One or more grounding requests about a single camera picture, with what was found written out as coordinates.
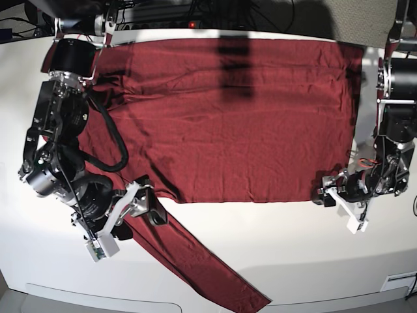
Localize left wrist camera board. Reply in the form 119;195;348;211
347;216;369;234

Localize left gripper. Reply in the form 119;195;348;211
311;168;375;220

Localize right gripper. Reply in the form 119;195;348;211
72;174;168;242

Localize dark red long-sleeve shirt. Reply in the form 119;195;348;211
78;37;363;312

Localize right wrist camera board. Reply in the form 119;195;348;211
85;235;120;262

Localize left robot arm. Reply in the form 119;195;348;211
314;1;416;233

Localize black power strip red switch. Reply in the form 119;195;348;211
122;19;203;31

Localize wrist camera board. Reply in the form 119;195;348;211
85;235;120;262
347;216;369;234

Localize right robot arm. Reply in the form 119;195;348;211
18;1;167;261

